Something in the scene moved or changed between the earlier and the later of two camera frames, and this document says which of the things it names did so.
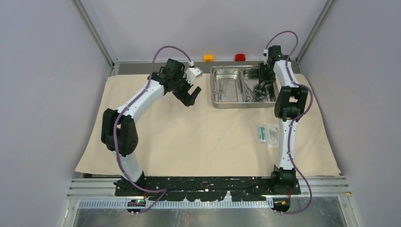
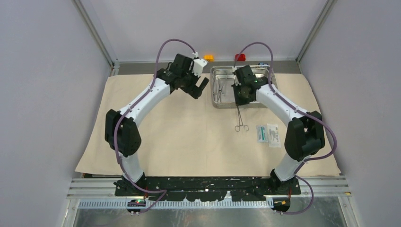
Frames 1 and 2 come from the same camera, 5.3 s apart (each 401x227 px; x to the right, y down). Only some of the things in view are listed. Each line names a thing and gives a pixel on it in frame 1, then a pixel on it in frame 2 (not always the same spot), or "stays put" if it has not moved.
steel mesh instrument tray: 239,87 stays put
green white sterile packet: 261,134 stays put
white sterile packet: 273,135 stays put
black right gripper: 263,77 to 239,100
